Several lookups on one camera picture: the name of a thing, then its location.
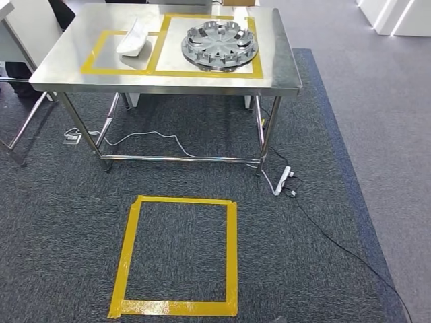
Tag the grey plastic wheel hubcap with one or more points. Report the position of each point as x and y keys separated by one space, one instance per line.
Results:
x=219 y=44

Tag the stainless steel workbench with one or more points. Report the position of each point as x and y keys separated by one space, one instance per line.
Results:
x=286 y=53

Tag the white curved plastic part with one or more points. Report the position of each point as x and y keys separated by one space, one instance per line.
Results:
x=133 y=40

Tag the white power strip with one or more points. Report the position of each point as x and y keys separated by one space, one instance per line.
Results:
x=282 y=180

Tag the floor socket plate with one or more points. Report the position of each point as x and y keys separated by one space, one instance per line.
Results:
x=72 y=137

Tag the black bulky object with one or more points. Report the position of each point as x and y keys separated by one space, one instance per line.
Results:
x=62 y=13

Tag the stainless steel table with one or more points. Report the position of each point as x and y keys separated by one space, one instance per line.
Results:
x=26 y=120

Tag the black bag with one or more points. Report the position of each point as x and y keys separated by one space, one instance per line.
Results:
x=23 y=84

